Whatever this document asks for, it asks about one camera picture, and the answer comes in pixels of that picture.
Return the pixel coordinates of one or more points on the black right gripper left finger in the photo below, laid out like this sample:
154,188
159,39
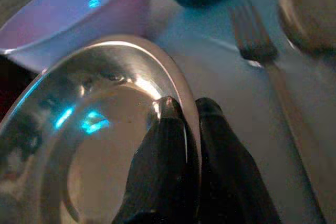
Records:
162,161

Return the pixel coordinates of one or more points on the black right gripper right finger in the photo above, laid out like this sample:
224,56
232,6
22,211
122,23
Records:
225,171

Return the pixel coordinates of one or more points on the shiny steel bowl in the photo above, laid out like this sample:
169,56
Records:
86,129

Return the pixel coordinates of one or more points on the steel fork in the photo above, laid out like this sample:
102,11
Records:
265,58

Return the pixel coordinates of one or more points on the steel spoon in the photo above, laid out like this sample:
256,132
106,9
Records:
307,16

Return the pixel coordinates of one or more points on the white plastic bowl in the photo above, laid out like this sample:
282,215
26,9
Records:
65,14

